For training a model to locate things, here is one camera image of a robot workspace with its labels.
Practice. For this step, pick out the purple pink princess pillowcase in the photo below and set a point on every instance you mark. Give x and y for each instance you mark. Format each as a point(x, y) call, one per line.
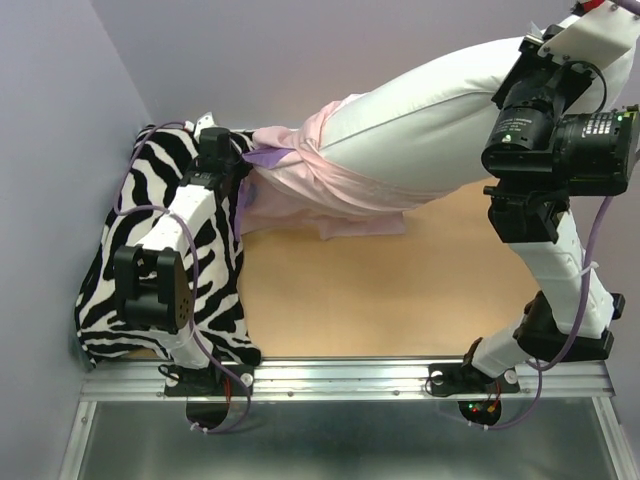
point(292, 184)

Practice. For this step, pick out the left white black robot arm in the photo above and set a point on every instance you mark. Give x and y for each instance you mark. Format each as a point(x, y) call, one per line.
point(156, 280)

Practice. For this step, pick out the zebra striped pillow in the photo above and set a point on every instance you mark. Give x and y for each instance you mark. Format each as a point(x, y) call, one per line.
point(161, 157)

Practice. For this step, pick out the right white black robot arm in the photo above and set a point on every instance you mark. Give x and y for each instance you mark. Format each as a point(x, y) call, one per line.
point(569, 318)

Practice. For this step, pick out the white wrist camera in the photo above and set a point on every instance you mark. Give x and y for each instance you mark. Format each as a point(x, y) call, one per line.
point(602, 35)
point(196, 127)

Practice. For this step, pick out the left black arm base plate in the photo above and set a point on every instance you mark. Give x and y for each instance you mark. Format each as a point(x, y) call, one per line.
point(208, 382)

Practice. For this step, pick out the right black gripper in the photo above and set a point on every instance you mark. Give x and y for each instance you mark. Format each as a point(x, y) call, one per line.
point(539, 63)

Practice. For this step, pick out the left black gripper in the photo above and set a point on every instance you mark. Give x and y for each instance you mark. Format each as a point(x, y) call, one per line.
point(241, 169)

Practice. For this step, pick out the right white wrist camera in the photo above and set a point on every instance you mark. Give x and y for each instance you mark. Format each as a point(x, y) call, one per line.
point(602, 35)

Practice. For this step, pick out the white pillow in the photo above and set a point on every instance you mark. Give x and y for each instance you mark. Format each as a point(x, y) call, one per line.
point(424, 130)

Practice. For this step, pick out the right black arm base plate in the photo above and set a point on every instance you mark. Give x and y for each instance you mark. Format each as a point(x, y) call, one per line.
point(455, 378)

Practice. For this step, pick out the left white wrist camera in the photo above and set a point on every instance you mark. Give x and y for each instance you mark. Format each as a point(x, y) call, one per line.
point(196, 127)

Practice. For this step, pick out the aluminium mounting rail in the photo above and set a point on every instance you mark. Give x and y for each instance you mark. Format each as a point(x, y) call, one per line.
point(333, 380)

